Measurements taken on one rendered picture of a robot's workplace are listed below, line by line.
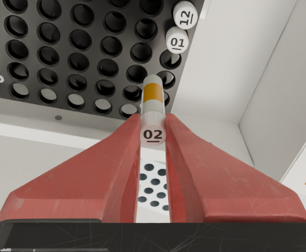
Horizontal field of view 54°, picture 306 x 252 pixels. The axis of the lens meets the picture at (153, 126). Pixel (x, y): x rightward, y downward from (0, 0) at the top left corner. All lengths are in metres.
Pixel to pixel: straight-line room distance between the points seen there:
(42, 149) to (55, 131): 0.20
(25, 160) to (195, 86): 0.27
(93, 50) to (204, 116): 0.14
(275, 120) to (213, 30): 0.08
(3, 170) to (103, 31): 0.34
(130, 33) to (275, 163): 0.13
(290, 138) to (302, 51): 0.06
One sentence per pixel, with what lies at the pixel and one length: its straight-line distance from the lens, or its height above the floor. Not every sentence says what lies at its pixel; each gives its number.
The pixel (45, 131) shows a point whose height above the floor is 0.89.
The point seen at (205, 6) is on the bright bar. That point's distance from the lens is 0.23.
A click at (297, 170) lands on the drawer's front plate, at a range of 0.22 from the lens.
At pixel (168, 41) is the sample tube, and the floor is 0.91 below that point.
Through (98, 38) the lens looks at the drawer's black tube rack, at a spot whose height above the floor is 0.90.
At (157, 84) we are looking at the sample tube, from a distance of 0.15.
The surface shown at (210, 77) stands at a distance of 0.27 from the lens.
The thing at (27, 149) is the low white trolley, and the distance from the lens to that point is 0.44.
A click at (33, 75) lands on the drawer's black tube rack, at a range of 0.21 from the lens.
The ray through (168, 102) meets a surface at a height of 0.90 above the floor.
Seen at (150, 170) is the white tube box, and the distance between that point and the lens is 0.38.
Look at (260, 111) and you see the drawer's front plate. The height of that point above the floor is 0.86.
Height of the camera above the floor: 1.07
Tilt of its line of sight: 54 degrees down
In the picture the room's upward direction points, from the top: 180 degrees clockwise
